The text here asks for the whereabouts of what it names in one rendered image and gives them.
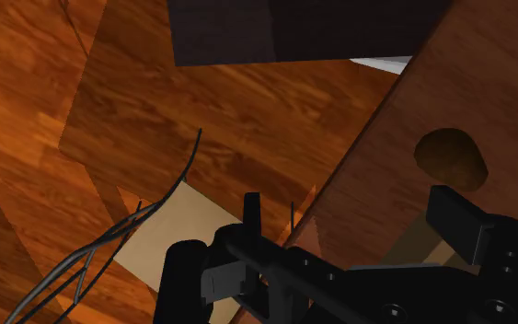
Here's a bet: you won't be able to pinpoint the dark robot stand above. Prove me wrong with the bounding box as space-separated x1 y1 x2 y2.
166 0 454 68

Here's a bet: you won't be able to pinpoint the brown potato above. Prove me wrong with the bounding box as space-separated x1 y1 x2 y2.
413 127 489 193

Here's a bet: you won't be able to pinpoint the brown wooden table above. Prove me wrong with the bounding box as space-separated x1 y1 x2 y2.
231 0 518 324

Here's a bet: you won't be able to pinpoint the dark wire twigs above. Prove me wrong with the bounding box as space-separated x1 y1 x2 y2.
3 127 204 324

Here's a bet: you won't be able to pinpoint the black cylinder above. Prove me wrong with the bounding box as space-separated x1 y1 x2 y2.
152 239 214 324

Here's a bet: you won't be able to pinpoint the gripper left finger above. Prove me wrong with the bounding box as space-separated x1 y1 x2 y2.
200 192 376 324

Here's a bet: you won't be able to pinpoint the beige rug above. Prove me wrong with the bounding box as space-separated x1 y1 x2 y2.
112 179 259 324

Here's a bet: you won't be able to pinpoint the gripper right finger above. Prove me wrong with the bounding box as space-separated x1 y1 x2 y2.
425 184 518 324

